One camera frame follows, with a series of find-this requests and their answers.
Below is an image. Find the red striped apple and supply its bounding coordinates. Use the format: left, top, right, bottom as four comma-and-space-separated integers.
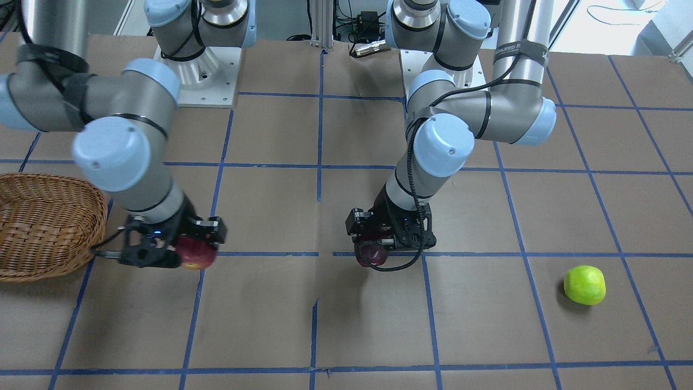
175, 235, 219, 270

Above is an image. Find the wicker basket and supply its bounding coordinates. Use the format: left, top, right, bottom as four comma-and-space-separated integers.
1, 173, 107, 282

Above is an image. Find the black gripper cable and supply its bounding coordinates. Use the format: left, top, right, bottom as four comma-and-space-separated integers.
374, 81, 520, 272

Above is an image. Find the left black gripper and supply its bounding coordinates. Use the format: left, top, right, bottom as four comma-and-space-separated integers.
346, 187, 436, 251

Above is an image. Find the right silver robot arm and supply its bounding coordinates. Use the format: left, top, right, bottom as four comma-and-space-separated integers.
2, 1, 257, 270

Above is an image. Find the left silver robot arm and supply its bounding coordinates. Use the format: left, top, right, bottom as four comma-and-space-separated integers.
345, 1, 557, 255

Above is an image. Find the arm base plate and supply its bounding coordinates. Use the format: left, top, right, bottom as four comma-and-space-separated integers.
154, 47, 243, 108
400, 49, 493, 111

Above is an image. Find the green apple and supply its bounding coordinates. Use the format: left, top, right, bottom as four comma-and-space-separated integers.
563, 265, 606, 306

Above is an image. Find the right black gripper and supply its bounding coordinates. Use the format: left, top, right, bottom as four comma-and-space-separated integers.
118, 197, 227, 269

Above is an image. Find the dark red apple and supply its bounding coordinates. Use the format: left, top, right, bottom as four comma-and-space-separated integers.
354, 239, 390, 268

